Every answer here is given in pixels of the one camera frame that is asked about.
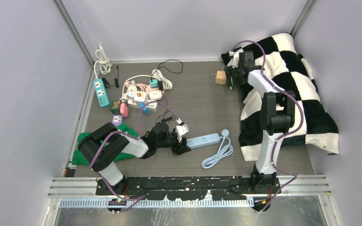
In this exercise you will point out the teal small plug adapter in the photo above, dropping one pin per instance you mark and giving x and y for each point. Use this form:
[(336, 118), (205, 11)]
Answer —
[(154, 83)]

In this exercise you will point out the white multi-port charger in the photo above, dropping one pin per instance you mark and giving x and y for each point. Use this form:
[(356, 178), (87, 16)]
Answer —
[(152, 106)]

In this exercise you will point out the pink plug adapter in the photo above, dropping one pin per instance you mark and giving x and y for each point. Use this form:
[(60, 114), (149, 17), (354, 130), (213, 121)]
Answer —
[(124, 110)]

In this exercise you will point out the blue small adapter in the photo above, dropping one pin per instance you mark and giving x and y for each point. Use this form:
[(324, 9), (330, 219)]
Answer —
[(144, 109)]

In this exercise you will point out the white cube socket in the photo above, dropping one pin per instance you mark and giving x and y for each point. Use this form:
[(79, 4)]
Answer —
[(141, 97)]

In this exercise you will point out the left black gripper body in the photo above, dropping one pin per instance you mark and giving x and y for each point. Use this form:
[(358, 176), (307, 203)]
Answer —
[(170, 140)]

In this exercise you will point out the orange cube adapter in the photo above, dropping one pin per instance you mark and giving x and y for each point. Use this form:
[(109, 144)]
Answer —
[(220, 78)]

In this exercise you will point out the green cloth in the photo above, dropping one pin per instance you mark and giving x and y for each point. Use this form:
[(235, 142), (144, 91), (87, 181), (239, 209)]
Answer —
[(88, 143)]

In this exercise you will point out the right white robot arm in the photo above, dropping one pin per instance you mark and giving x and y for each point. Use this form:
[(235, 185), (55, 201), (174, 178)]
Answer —
[(277, 114)]

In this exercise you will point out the teal power strip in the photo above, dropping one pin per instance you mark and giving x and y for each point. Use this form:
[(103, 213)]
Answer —
[(101, 93)]

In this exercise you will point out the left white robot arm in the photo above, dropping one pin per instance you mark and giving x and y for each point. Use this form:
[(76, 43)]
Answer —
[(101, 147)]

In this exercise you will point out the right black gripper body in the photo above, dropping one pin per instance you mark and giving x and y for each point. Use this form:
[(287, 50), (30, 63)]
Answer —
[(235, 73)]

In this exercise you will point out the light blue power strip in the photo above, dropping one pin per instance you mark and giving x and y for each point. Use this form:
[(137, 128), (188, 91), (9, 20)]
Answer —
[(201, 141)]

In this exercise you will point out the green patterned adapter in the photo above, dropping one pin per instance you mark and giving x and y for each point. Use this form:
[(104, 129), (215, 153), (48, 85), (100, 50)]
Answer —
[(115, 107)]

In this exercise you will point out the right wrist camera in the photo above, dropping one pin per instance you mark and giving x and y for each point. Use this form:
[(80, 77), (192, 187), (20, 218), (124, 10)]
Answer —
[(234, 59)]

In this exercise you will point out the purple socket adapter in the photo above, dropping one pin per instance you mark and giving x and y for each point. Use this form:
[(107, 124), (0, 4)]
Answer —
[(117, 120)]

